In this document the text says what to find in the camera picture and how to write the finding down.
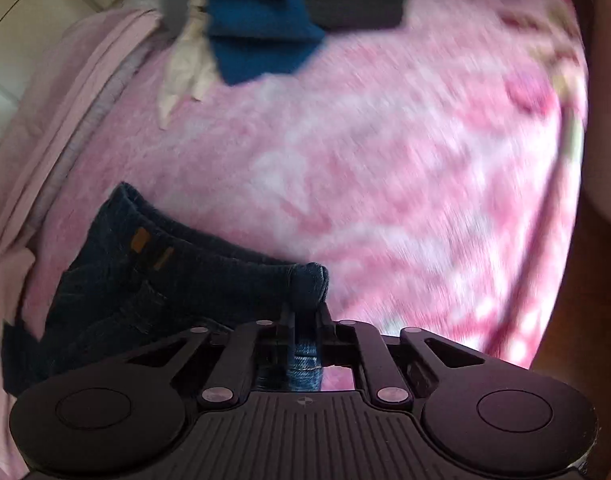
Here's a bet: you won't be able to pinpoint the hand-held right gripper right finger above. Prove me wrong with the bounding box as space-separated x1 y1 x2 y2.
316 304 489 406

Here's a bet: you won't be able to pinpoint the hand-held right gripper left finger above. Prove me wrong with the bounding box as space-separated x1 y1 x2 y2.
119 304 295 407

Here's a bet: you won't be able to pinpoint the dark blue jeans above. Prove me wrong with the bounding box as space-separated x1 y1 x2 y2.
2 182 331 396

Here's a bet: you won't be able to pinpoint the pink rose fleece blanket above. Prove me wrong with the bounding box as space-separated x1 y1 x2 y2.
15 0 590 480

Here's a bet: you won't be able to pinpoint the cream crumpled cloth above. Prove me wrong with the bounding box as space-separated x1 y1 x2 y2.
158 0 227 129

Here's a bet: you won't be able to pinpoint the blue knit sweater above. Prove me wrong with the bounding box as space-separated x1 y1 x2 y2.
194 0 359 87

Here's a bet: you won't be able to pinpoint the pink bed sheet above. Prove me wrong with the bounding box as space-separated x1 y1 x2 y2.
0 7 162 480

